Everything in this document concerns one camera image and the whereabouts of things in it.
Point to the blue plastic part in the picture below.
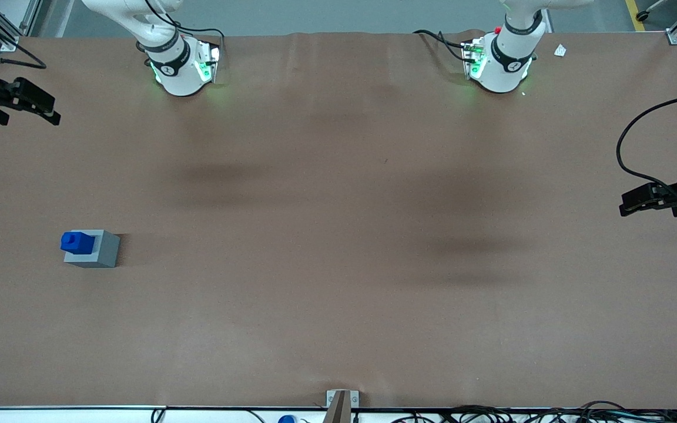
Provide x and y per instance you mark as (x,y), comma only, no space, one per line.
(78,242)

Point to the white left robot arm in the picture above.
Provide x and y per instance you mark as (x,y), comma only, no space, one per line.
(500,76)

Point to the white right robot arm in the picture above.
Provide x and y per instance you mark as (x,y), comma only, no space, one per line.
(177,79)

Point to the gray square base block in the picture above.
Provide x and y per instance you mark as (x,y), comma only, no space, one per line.
(106,251)

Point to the small white paper scrap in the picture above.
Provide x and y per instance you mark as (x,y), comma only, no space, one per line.
(560,50)

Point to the black caster wheel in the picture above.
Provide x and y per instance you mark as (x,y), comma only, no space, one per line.
(643,16)

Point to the paper table cover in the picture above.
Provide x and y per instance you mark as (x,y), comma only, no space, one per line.
(338,294)

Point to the small blue cap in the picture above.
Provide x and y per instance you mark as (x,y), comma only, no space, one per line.
(286,419)

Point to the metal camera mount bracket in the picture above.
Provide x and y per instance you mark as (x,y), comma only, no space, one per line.
(341,408)

